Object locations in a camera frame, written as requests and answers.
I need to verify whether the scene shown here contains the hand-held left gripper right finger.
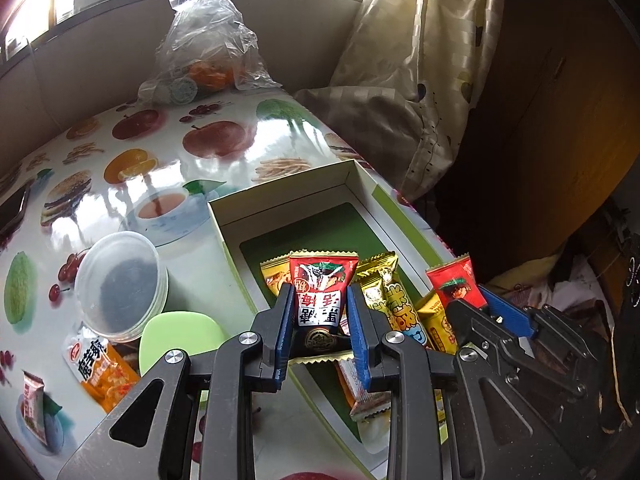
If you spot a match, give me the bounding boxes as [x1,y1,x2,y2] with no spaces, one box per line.
[346,284,583,480]

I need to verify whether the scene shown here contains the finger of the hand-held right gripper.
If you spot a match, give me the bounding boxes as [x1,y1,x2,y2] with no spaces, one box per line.
[477,285,598,361]
[445,301,587,397]

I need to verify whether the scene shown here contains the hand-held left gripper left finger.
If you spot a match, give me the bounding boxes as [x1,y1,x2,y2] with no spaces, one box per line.
[56,282,297,480]

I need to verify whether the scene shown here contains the yellow candy packet red label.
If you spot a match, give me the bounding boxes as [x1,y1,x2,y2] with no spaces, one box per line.
[412,290,458,356]

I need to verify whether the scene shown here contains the long golden snack bar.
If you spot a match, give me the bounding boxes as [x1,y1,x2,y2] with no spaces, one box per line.
[356,251,433,351]

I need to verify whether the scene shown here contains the red black candy packet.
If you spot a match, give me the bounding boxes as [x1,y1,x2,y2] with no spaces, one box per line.
[289,252,360,365]

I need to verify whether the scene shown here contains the small yellow candy packet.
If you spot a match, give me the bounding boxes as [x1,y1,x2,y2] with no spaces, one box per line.
[260,255,296,311]

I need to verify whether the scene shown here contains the green white cardboard box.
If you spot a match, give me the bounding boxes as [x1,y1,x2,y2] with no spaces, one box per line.
[206,158,473,473]

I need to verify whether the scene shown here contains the pale yellow cloth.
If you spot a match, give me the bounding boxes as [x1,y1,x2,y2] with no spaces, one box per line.
[482,252,566,301]

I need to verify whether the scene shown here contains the red white candy packet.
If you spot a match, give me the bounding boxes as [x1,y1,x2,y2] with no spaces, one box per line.
[336,355,392,423]
[21,370,51,451]

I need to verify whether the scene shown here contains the clear jar white lid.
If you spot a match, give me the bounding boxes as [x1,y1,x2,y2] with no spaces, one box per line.
[74,230,168,343]

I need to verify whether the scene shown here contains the orange snack packet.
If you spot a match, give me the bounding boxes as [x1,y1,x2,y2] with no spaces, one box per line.
[62,327,141,413]

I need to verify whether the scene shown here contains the fruit print tablecloth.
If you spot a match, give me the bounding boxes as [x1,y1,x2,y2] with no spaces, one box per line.
[0,85,451,480]

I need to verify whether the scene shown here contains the wooden cabinet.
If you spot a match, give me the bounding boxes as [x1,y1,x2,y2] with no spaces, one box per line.
[450,0,640,261]

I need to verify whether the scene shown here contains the small round sealed cup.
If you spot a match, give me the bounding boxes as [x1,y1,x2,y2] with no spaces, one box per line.
[167,77,198,106]

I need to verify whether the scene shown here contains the beige checked cloth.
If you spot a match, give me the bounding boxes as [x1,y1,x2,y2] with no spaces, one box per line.
[292,0,506,201]

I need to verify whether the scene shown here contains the orange tangerines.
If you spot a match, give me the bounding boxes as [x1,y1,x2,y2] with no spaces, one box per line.
[187,60,236,91]

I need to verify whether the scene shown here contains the dark phone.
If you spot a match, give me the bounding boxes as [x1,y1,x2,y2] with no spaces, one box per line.
[0,182,32,236]

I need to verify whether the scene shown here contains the clear plastic bag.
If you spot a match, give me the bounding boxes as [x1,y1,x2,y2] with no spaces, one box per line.
[137,0,283,106]

